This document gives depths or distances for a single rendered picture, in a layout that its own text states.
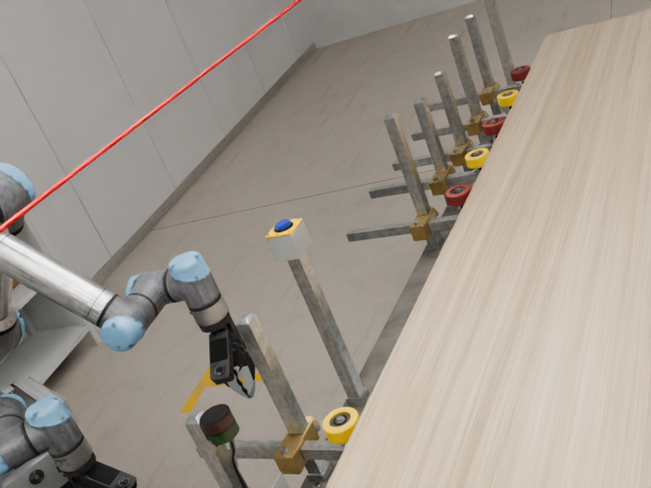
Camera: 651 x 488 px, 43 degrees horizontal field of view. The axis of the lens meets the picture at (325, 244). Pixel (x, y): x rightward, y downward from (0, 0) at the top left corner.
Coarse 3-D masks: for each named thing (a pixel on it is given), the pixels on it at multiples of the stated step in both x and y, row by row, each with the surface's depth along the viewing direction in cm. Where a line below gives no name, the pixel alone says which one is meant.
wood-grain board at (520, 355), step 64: (576, 64) 308; (640, 64) 285; (512, 128) 277; (576, 128) 258; (640, 128) 242; (512, 192) 236; (576, 192) 222; (640, 192) 210; (448, 256) 217; (512, 256) 205; (576, 256) 195; (640, 256) 185; (448, 320) 190; (512, 320) 181; (576, 320) 173; (640, 320) 166; (384, 384) 178; (448, 384) 170; (512, 384) 163; (576, 384) 156; (640, 384) 150; (384, 448) 160; (448, 448) 154; (512, 448) 148; (576, 448) 142; (640, 448) 137
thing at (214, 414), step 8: (216, 408) 154; (224, 408) 153; (208, 416) 152; (216, 416) 151; (224, 416) 151; (208, 424) 150; (216, 448) 156; (232, 448) 156; (232, 456) 157; (232, 464) 159; (240, 480) 161
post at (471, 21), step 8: (472, 16) 323; (472, 24) 325; (472, 32) 327; (472, 40) 328; (480, 40) 329; (480, 48) 329; (480, 56) 330; (480, 64) 332; (488, 64) 334; (480, 72) 334; (488, 72) 333; (488, 80) 335; (496, 104) 339; (496, 112) 341
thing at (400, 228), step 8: (448, 216) 256; (456, 216) 254; (392, 224) 266; (400, 224) 263; (408, 224) 261; (432, 224) 257; (440, 224) 255; (448, 224) 254; (352, 232) 271; (360, 232) 269; (368, 232) 268; (376, 232) 266; (384, 232) 265; (392, 232) 264; (400, 232) 263; (408, 232) 262; (352, 240) 272
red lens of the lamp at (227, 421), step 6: (228, 408) 153; (228, 414) 151; (222, 420) 150; (228, 420) 151; (204, 426) 150; (210, 426) 150; (216, 426) 150; (222, 426) 150; (228, 426) 151; (210, 432) 151; (216, 432) 150
